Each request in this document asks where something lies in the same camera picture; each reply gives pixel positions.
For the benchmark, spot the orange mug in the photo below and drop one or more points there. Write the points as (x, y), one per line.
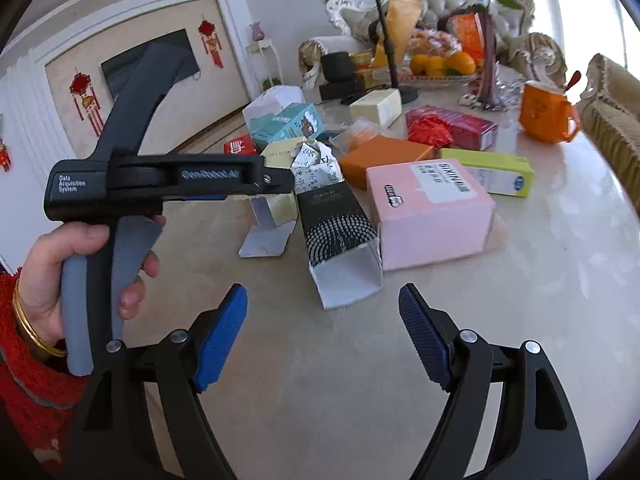
(547, 115)

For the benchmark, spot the red gift bag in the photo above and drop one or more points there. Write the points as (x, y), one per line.
(468, 30)

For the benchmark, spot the orange fruit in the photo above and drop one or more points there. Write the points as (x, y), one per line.
(427, 65)
(461, 63)

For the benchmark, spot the glass fruit tray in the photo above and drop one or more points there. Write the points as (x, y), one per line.
(404, 76)

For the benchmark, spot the tan flat cardboard box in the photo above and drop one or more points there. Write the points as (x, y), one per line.
(278, 161)

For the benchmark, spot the black dotted open carton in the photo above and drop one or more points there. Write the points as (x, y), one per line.
(343, 247)

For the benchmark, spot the cream yellow box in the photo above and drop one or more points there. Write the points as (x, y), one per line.
(380, 106)

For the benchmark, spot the purple vase with roses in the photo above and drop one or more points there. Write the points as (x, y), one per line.
(490, 35)

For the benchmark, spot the teal mosquito liquid box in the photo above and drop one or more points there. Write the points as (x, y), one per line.
(296, 120)

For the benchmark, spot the white pink tissue pack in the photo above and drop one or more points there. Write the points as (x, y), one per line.
(273, 101)

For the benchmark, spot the pink small vase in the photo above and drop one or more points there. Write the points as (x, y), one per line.
(257, 33)

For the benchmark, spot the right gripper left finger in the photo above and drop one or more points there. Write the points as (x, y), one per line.
(112, 436)

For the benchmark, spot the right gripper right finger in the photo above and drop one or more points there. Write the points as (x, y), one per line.
(536, 436)

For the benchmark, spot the white paper card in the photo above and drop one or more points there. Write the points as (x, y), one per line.
(264, 239)

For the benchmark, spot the black speaker box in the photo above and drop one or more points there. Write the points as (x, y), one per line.
(341, 80)

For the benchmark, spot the white side table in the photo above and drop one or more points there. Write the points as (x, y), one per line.
(265, 63)

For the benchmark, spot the orange cardboard box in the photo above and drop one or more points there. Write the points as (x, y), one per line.
(380, 151)

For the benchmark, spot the magenta red flat box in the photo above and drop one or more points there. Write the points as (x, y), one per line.
(469, 132)

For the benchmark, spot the crumpled patterned paper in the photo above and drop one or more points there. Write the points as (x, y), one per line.
(314, 166)

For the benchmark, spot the beige side sofa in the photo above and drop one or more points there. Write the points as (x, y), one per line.
(609, 112)

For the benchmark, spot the left hand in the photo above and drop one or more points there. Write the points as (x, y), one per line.
(39, 288)

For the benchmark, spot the red crinkled wrapper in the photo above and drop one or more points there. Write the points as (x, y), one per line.
(432, 131)

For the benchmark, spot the red fuzzy sleeve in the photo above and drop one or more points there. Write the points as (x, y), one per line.
(38, 402)

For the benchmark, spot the pink cardboard box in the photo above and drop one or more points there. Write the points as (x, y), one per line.
(428, 212)

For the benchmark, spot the wall television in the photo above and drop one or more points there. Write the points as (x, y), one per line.
(118, 69)

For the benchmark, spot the ornate white sofa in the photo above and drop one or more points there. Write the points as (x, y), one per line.
(532, 54)

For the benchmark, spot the yellow-green small box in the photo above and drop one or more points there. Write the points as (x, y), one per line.
(500, 174)

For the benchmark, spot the red rectangular box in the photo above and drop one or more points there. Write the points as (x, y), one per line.
(241, 145)

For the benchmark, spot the black phone stand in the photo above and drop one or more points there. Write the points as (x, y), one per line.
(407, 93)

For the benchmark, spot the red chinese knot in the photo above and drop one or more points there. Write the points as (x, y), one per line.
(211, 41)
(86, 102)

